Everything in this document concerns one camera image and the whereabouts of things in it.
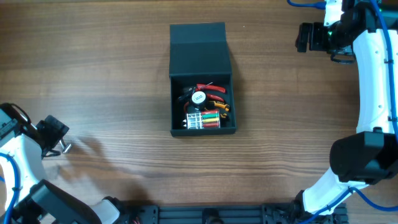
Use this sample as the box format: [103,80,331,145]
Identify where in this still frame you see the silver metal socket wrench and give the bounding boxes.
[60,139,72,154]

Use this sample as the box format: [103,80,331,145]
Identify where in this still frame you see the dark green box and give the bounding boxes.
[169,22,236,137]

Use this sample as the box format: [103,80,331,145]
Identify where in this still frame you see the orange black needle-nose pliers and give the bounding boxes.
[208,101,231,119]

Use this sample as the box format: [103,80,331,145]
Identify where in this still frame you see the red handled snips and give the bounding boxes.
[202,85,226,102]

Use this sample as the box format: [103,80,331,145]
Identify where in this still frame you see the clear pack coloured screwdrivers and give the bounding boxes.
[182,110,228,129]

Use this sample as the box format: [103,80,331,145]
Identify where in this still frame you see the black red small screwdriver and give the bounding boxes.
[177,82,212,102]

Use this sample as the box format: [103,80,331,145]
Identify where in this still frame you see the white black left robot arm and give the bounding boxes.
[1,103,121,224]

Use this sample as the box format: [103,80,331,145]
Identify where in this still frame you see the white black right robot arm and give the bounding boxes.
[289,0,397,223]

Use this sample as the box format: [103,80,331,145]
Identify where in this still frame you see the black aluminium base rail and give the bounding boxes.
[124,202,349,224]

